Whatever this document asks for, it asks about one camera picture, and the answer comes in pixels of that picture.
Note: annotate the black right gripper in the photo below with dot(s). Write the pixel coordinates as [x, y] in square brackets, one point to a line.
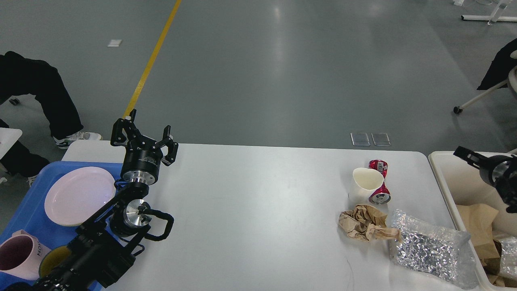
[490, 168]

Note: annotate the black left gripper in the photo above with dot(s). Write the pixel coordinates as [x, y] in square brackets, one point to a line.
[139, 164]

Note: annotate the brown paper bag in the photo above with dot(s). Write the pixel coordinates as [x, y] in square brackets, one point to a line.
[478, 220]

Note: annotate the pink plastic plate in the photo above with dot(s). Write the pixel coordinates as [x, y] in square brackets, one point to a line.
[78, 195]

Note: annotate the white paper cup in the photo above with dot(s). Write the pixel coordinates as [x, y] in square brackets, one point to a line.
[364, 182]

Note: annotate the dark green mug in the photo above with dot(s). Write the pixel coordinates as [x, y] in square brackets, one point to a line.
[53, 259]

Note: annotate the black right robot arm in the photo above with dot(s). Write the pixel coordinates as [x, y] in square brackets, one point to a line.
[506, 188]

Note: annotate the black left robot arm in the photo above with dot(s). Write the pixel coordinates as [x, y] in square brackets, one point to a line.
[107, 243]

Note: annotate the beige plastic bin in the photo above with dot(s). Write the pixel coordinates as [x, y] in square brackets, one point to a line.
[461, 184]

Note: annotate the red snack wrapper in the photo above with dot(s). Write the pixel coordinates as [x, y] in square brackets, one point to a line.
[382, 194]

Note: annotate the crumpled silver foil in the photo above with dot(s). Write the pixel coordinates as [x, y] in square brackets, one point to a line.
[438, 251]

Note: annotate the crumpled brown paper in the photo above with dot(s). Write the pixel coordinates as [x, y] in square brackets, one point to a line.
[367, 223]

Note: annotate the white side table corner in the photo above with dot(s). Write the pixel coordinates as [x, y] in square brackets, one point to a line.
[8, 137]

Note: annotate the blue plastic tray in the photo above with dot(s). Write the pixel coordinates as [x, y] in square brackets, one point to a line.
[31, 216]

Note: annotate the pink mug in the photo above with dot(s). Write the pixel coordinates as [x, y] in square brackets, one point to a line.
[21, 255]

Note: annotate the white chair frame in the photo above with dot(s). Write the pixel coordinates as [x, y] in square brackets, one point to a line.
[510, 82]

